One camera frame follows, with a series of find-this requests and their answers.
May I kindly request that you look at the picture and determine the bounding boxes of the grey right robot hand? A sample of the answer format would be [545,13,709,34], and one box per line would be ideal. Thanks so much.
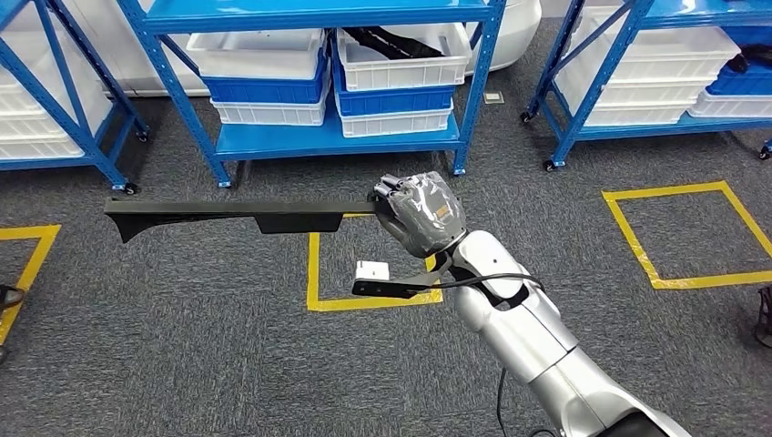
[368,171,469,259]

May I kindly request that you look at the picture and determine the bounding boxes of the long black plastic part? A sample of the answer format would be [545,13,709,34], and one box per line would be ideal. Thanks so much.
[103,198,387,244]

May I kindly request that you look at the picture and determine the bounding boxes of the blue steel shelf rack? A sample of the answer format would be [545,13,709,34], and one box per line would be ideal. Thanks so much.
[521,0,772,173]
[114,0,508,189]
[0,0,151,196]

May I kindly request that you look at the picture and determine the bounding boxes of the yellow floor tape square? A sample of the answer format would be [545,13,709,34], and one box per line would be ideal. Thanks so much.
[306,214,444,313]
[0,224,62,345]
[602,180,772,290]

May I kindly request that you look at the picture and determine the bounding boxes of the black parts in bin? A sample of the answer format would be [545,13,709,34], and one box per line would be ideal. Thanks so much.
[343,25,446,62]

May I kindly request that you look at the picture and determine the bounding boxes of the white car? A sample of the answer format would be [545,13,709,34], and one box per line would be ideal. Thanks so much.
[60,0,543,99]

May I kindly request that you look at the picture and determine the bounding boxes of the black item in bin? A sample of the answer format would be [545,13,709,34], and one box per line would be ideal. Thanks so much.
[726,43,772,75]

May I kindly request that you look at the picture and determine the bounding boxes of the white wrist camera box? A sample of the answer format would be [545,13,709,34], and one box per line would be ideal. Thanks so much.
[354,260,391,283]

